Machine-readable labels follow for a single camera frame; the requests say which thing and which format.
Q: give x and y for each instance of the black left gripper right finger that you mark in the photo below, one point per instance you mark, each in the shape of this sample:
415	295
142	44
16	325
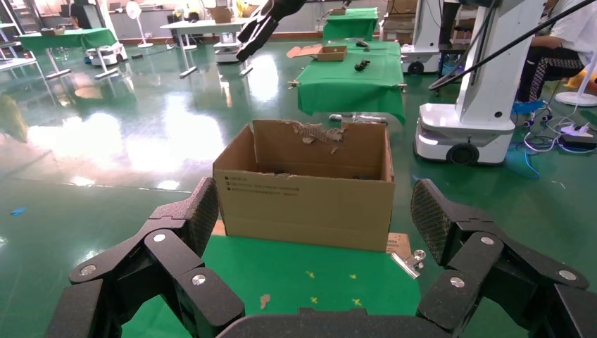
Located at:
508	275

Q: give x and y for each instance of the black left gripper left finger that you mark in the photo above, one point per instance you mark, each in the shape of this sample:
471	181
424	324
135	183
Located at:
130	280

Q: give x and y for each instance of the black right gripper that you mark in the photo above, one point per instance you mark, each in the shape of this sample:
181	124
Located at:
289	7

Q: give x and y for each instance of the low white robot base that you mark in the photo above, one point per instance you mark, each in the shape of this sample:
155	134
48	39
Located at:
227	49
107	53

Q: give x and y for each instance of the open flat cardboard box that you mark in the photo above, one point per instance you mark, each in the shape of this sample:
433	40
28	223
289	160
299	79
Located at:
331	53

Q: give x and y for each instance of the brown cardboard scrap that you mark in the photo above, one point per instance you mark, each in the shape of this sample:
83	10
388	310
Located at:
265	301

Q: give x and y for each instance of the large open cardboard carton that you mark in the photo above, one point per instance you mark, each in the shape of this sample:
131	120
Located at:
303	210

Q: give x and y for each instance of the white table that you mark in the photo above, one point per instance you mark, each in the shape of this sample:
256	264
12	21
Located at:
205	25

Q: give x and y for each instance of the plain green tablecloth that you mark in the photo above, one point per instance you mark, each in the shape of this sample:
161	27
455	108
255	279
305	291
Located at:
350	88
350	23
65	38

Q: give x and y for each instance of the silver binder clip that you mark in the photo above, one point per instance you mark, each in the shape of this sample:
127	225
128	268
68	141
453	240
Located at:
408	263

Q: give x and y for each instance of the small black object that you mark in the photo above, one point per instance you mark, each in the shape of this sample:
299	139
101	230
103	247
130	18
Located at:
362	65
363	44

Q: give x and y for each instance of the blue floor scrap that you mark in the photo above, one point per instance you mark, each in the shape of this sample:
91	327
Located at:
17	211

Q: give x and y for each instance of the silver metal bar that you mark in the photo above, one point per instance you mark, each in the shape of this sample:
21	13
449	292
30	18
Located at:
359	118

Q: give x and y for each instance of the white power strip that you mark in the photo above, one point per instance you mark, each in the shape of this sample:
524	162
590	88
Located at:
577	135

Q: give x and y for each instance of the white wheeled robot with column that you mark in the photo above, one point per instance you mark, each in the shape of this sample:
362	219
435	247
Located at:
485	93

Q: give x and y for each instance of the white round stand base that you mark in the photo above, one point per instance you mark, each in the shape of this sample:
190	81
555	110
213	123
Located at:
576	98

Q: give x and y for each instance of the person in white shirt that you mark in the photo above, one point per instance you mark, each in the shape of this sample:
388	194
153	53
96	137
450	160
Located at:
569	37

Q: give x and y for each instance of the white pedestal fan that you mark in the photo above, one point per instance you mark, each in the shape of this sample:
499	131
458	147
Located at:
135	14

